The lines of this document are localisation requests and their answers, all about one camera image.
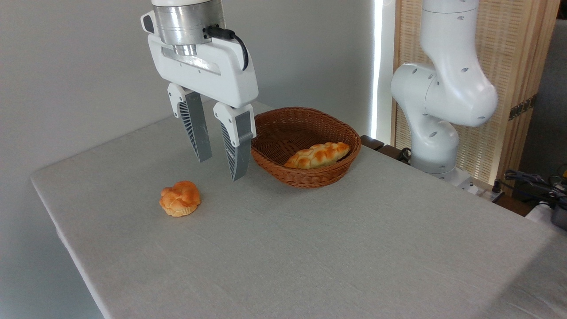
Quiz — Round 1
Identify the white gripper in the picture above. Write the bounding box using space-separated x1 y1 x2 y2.
147 34 259 182

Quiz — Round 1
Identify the long braided bread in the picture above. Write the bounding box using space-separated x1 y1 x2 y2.
283 141 351 170

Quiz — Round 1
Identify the round knotted bread roll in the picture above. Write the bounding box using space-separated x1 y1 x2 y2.
159 180 202 218

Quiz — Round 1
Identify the brown wicker basket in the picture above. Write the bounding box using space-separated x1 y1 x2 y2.
250 106 362 190

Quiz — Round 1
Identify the grey tablecloth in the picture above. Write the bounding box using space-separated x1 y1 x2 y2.
30 100 567 319

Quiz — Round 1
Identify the dark wooden furniture edge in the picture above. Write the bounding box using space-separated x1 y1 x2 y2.
360 135 412 164

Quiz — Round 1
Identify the white power strip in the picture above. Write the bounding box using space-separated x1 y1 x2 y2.
476 179 506 203

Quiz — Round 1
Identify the wooden slatted screen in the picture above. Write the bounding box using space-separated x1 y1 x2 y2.
392 0 561 187

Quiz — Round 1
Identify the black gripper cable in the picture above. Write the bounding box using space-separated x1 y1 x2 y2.
206 25 250 72

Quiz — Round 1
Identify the black cable bundle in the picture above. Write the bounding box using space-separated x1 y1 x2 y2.
504 169 567 205

